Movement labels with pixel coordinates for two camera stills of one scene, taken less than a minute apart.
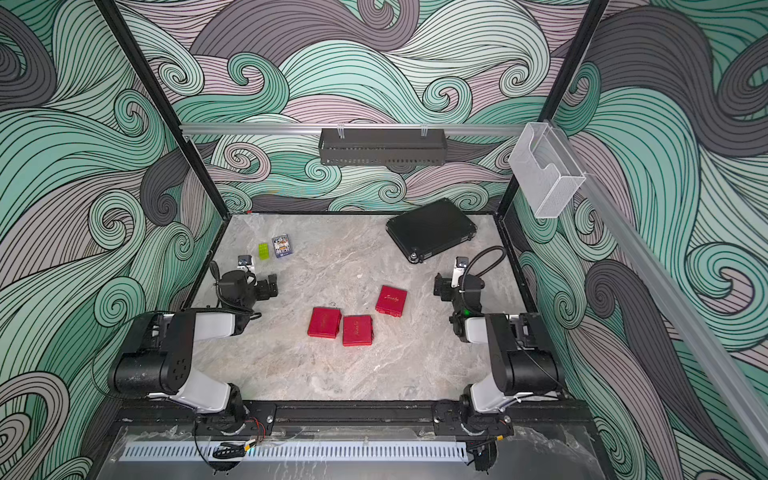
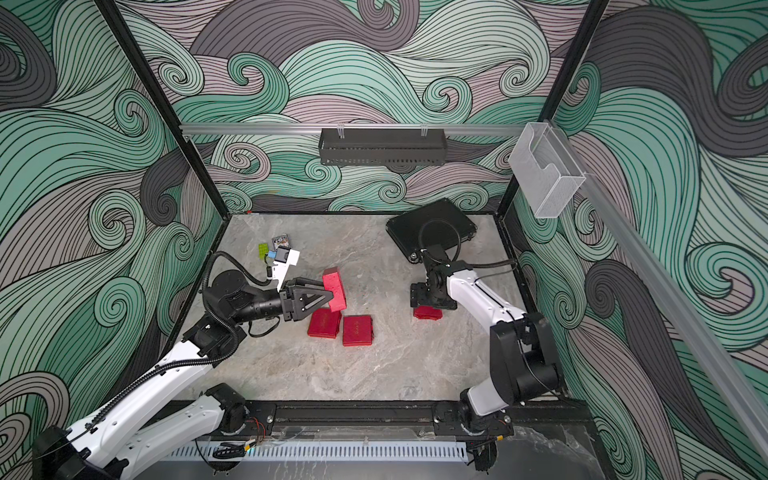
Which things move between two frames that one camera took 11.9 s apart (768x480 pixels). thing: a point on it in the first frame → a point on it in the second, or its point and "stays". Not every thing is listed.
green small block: [263, 250] stays
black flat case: [429, 228] stays
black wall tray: [383, 147] stays
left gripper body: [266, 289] → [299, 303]
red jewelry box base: [391, 301] → [427, 312]
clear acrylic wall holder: [546, 168] stays
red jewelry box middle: [357, 330] stays
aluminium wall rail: [299, 127] stays
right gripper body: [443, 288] → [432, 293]
